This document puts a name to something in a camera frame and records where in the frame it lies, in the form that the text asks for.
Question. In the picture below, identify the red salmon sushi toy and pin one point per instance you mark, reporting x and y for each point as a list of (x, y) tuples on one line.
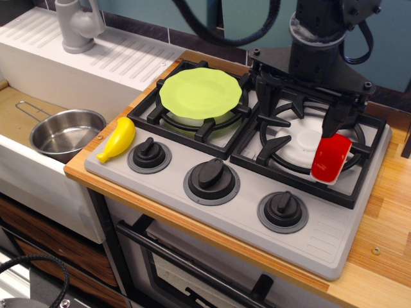
[(330, 157)]

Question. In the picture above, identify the black burner grate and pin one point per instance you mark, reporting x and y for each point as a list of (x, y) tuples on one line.
[(282, 146), (216, 137)]

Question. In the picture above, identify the black right stove knob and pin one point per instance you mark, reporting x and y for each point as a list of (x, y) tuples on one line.
[(283, 212)]

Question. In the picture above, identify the white toy sink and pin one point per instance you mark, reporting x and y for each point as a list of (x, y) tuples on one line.
[(106, 79)]

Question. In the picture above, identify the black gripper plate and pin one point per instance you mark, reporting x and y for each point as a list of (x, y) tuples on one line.
[(323, 69)]

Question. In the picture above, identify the wooden drawer front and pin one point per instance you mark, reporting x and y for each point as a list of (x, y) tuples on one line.
[(90, 271)]

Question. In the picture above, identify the yellow toy banana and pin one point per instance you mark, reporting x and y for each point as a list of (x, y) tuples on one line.
[(121, 138)]

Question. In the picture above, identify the grey toy faucet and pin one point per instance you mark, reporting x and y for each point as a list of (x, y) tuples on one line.
[(78, 28)]

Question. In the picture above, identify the grey toy stove top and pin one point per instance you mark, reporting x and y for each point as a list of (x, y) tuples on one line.
[(248, 174)]

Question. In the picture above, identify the black stove knob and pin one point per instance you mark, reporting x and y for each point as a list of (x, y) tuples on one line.
[(211, 183), (149, 157), (283, 212)]

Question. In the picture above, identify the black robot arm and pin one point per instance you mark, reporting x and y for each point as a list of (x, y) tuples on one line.
[(323, 25)]

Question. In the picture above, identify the stainless steel pot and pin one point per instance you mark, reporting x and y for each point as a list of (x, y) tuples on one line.
[(61, 136)]

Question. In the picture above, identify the black right burner grate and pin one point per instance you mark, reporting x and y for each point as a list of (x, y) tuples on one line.
[(282, 146)]

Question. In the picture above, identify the black left burner grate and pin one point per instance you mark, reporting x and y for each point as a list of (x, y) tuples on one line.
[(216, 137)]

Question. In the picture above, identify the light green plastic plate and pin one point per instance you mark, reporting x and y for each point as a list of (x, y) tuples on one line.
[(200, 94)]

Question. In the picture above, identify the toy oven door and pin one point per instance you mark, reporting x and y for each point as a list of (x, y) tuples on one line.
[(176, 288)]

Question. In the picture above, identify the black middle stove knob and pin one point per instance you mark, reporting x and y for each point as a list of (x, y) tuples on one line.
[(211, 183)]

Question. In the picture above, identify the black oven door handle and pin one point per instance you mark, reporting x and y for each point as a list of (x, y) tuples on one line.
[(137, 234)]

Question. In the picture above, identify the black left stove knob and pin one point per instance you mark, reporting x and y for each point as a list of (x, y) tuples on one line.
[(149, 157)]

